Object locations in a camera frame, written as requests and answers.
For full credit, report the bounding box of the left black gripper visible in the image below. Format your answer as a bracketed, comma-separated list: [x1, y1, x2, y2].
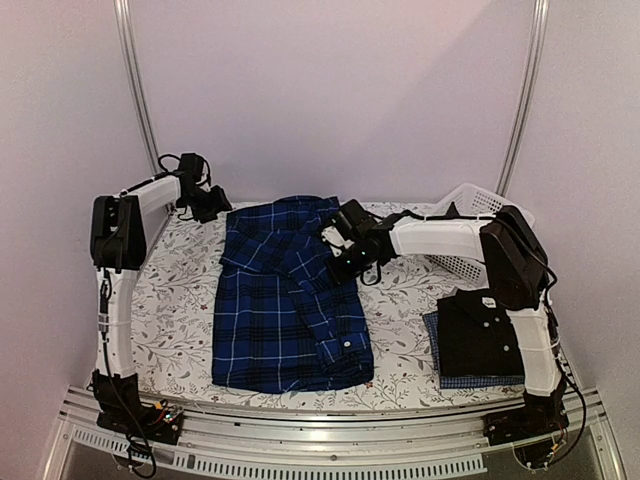
[182, 184, 233, 223]

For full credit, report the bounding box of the blue plaid long sleeve shirt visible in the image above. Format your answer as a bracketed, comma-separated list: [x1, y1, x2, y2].
[211, 195, 374, 394]

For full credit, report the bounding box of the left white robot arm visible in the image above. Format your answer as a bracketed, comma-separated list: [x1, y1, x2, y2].
[90, 153, 232, 385]

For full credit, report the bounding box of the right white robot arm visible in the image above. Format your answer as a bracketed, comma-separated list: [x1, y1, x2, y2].
[320, 199, 562, 436]

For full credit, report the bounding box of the folded blue checked shirt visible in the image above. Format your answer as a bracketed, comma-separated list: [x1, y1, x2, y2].
[423, 312, 524, 390]

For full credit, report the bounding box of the floral tablecloth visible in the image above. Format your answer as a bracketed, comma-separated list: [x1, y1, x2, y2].
[131, 214, 523, 413]

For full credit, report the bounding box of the white plastic basket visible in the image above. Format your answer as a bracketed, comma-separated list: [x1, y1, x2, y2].
[428, 183, 535, 288]

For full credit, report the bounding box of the folded black shirt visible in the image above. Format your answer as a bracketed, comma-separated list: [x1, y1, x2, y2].
[437, 289, 524, 383]

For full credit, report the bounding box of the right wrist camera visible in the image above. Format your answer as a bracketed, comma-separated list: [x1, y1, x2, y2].
[319, 218, 354, 256]

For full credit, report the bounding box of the aluminium front rail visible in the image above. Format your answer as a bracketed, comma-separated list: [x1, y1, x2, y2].
[42, 387, 626, 480]

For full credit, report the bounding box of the left aluminium post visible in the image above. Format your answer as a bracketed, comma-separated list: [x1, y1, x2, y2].
[113, 0, 161, 174]

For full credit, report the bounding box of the aluminium post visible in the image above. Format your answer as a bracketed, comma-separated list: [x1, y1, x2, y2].
[113, 0, 161, 174]
[495, 0, 550, 197]

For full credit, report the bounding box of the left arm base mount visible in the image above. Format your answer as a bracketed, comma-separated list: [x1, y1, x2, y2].
[91, 370, 184, 445]

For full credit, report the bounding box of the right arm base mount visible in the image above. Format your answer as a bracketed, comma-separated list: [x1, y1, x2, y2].
[482, 380, 569, 469]

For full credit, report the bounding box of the right aluminium post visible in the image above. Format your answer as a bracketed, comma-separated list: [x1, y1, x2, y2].
[495, 0, 550, 197]

